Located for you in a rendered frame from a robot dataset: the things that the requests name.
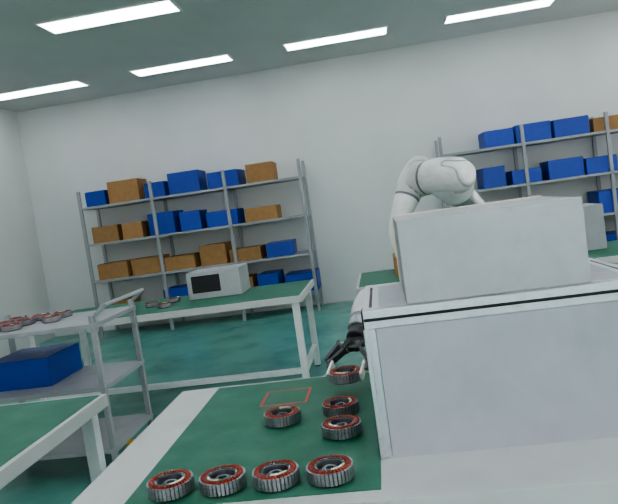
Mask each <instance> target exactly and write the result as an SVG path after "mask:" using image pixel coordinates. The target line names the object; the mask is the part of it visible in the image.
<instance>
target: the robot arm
mask: <svg viewBox="0 0 618 504"><path fill-rule="evenodd" d="M475 181H476V170H475V167H474V165H473V164H472V163H471V162H470V161H469V160H467V159H464V158H461V157H455V156H449V157H439V158H434V159H430V160H429V159H428V158H426V157H424V156H415V157H413V158H412V159H410V161H409V162H408V163H407V164H406V165H405V167H404V169H403V171H402V173H401V175H400V177H399V180H398V183H397V185H396V190H395V194H394V199H393V205H392V211H391V216H394V215H401V214H408V213H413V211H414V210H415V208H416V207H417V205H418V203H419V201H420V199H421V197H424V196H427V195H431V194H433V195H434V196H435V197H437V198H439V199H440V200H442V201H444V202H445V203H447V204H449V205H453V206H454V207H459V206H466V205H473V204H481V203H485V202H484V201H483V199H482V198H481V197H480V196H479V195H478V193H477V192H476V191H475V190H474V183H475ZM391 216H390V222H389V236H390V241H391V244H392V247H393V250H394V253H395V256H396V250H395V242H394V235H393V227H392V220H391ZM363 293H364V288H363V289H362V290H361V291H360V292H359V293H358V295H357V297H356V298H355V300H354V302H353V305H352V308H351V317H350V320H349V323H348V327H347V328H348V332H347V336H346V339H345V340H344V341H341V342H340V340H337V341H336V344H335V345H334V347H333V348H332V349H331V350H330V352H329V353H328V354H327V355H326V357H325V358H324V360H325V362H326V364H328V365H327V367H326V369H327V373H326V377H327V379H328V381H329V375H328V372H329V371H331V370H332V369H334V368H335V363H336V362H338V361H339V360H340V359H341V358H342V357H343V356H344V355H345V354H348V353H349V352H354V351H355V352H358V351H360V352H361V354H362V355H363V357H364V359H363V361H362V365H361V368H360V372H359V376H360V378H361V380H364V376H365V373H366V371H368V370H369V369H368V361H367V354H366V352H365V350H364V348H363V347H365V339H364V332H363V325H362V318H361V308H362V300H363ZM346 348H347V350H346Z"/></svg>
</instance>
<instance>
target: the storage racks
mask: <svg viewBox="0 0 618 504"><path fill-rule="evenodd" d="M603 114H604V124H605V131H598V132H591V133H585V134H578V135H571V136H564V137H558V138H551V139H544V140H537V141H531V142H525V136H524V128H523V124H522V125H519V129H520V137H521V143H517V144H510V145H504V146H497V147H490V148H483V149H477V150H470V151H463V152H456V153H450V154H443V149H442V141H441V137H438V144H437V140H436V141H434V147H435V155H436V158H439V157H449V156H455V157H459V156H465V155H472V154H479V153H486V152H492V151H499V150H506V149H513V155H514V164H515V170H519V165H518V156H517V148H520V147H522V155H523V163H524V172H525V181H526V183H524V184H517V185H508V186H503V187H496V188H489V189H479V190H475V191H476V192H477V193H478V192H485V191H492V190H499V189H506V188H513V187H517V189H518V198H522V191H521V186H526V189H527V197H531V188H530V185H535V184H542V183H549V182H556V181H563V180H570V179H578V178H585V177H592V176H596V183H597V190H601V180H600V175H606V174H610V181H611V190H612V199H613V209H614V212H610V213H604V216H608V215H614V218H615V228H616V237H617V240H618V203H617V194H616V184H615V175H614V173H618V170H617V171H614V165H613V156H612V146H611V137H610V134H614V133H618V129H611V130H610V127H609V118H608V112H603ZM601 135H606V143H607V152H608V161H609V172H602V173H595V174H588V175H581V176H574V177H567V178H560V179H553V180H543V181H538V182H531V183H530V180H529V171H528V162H527V154H526V146H533V145H540V144H547V143H553V142H560V141H567V140H574V139H581V138H587V137H592V146H593V155H594V157H598V152H597V143H596V136H601ZM438 146H439V151H438ZM439 154H440V156H439ZM296 162H297V169H298V176H295V177H288V178H281V179H274V180H268V181H261V182H254V183H247V184H241V185H234V186H227V185H226V179H225V172H224V170H221V177H222V183H223V187H220V188H214V189H207V190H200V191H193V192H187V193H180V194H173V195H167V196H160V197H154V196H153V190H152V184H151V181H147V184H148V190H149V196H150V198H146V199H140V200H133V201H126V202H119V203H113V204H106V205H99V206H92V207H86V208H83V207H82V201H81V195H80V192H76V196H77V202H78V208H79V214H80V220H81V226H82V232H83V238H84V244H85V250H86V255H87V261H88V267H89V273H90V279H91V285H92V291H93V297H94V303H95V307H99V302H98V296H97V290H96V283H104V282H108V288H109V294H110V300H112V299H114V295H113V289H112V282H111V281H119V280H126V279H134V278H141V277H149V276H156V275H162V277H163V284H164V290H165V296H166V298H170V297H169V290H168V284H167V278H166V274H171V273H175V279H176V285H180V281H179V275H178V273H179V272H186V271H194V270H197V269H204V268H212V267H219V266H227V265H234V264H242V263H254V262H262V261H269V260H277V259H284V258H292V257H299V256H307V255H310V261H311V268H312V275H313V279H314V289H315V290H313V291H311V293H315V296H316V303H317V310H318V312H321V307H320V301H321V305H324V299H323V292H322V286H321V287H320V288H319V293H318V286H317V279H316V272H315V265H316V268H319V264H318V257H317V250H316V243H315V236H314V228H313V221H312V214H311V207H310V200H309V193H308V186H307V179H306V172H305V165H304V161H301V166H300V159H299V158H298V159H296ZM301 167H302V173H301ZM302 174H303V176H302ZM296 180H299V183H300V190H301V197H302V204H303V211H304V214H301V215H294V216H286V217H281V218H275V219H268V220H261V221H254V222H245V223H239V224H233V225H232V219H231V212H230V205H229V199H228V192H227V191H228V190H232V192H233V199H234V205H235V209H236V208H238V202H237V196H236V189H242V188H248V187H255V186H262V185H269V184H276V183H282V182H289V181H296ZM303 181H304V187H303ZM304 188H305V194H304ZM221 191H224V197H225V203H226V210H227V217H228V223H229V225H226V226H219V227H212V228H204V229H197V230H190V231H183V232H176V233H169V234H162V235H160V234H159V228H158V221H157V215H156V209H155V203H154V201H160V200H163V204H164V210H165V212H167V211H168V206H167V199H174V198H181V197H187V196H194V195H201V194H208V193H215V192H221ZM305 195H306V201H305ZM147 202H151V209H152V215H153V221H154V227H155V234H156V235H155V236H147V237H141V238H133V239H126V240H119V241H112V242H105V243H98V244H90V245H89V242H88V236H87V231H86V225H85V219H84V213H83V210H96V216H97V222H98V227H102V222H101V216H100V210H99V209H106V208H113V207H120V206H126V205H133V204H140V203H147ZM306 202H307V208H306ZM307 209H308V214H307ZM308 216H309V222H308ZM300 217H304V218H305V225H306V232H307V239H308V246H309V250H305V251H297V253H295V254H294V255H287V256H280V257H273V258H267V256H266V257H264V258H262V259H257V260H249V261H242V262H238V258H237V252H236V245H235V238H234V232H233V227H236V226H238V232H239V239H240V245H241V247H244V242H243V236H242V229H241V226H243V225H250V224H257V223H264V222H271V221H278V220H285V219H293V218H300ZM309 223H310V229H309ZM228 227H229V230H230V236H231V243H232V250H233V256H234V263H231V262H230V263H227V264H219V265H212V266H204V267H202V265H201V266H199V267H196V268H189V269H182V270H174V271H167V272H166V271H165V265H164V259H163V253H162V246H161V240H160V237H164V236H169V241H170V248H171V254H172V256H173V255H175V250H174V243H173V237H172V235H179V234H186V233H193V232H200V231H207V230H214V229H221V228H228ZM310 230H311V236H310ZM311 237H312V243H311ZM150 238H156V240H157V246H158V252H159V259H160V265H161V271H162V272H159V273H152V274H144V275H137V276H133V275H132V276H129V277H122V278H114V279H107V280H97V281H95V278H94V272H93V266H92V260H91V254H90V248H89V247H93V246H100V245H101V246H102V252H103V258H104V263H108V258H107V252H106V246H105V245H107V244H114V243H122V242H129V241H136V240H143V239H150ZM312 244H313V249H312ZM313 253H314V258H315V265H314V258H313ZM319 294H320V300H319Z"/></svg>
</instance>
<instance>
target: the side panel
mask: <svg viewBox="0 0 618 504"><path fill-rule="evenodd" d="M363 332H364V339H365V347H366V354H367V361H368V369H369V376H370V383H371V390H372V398H373V405H374V412H375V420H376V427H377V434H378V442H379V449H380V456H381V459H385V458H386V457H389V458H393V452H392V444H391V437H390V430H389V422H388V415H387V407H386V400H385V393H384V385H383V378H382V371H381V363H380V356H379V348H378V341H377V334H376V329H370V330H363Z"/></svg>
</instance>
